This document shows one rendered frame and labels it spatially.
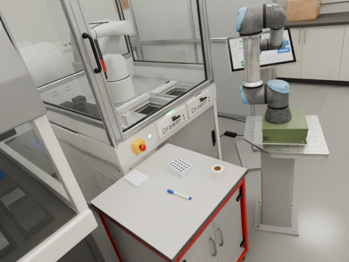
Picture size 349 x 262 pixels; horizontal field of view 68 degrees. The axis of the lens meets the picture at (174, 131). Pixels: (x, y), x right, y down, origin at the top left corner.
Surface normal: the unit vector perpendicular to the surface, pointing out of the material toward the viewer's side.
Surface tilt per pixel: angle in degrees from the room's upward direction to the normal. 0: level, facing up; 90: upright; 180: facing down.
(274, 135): 90
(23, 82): 90
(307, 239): 0
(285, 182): 90
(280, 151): 0
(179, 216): 0
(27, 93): 90
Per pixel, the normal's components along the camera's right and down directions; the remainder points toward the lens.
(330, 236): -0.17, -0.86
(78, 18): 0.75, 0.21
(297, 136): -0.29, 0.51
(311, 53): -0.60, 0.48
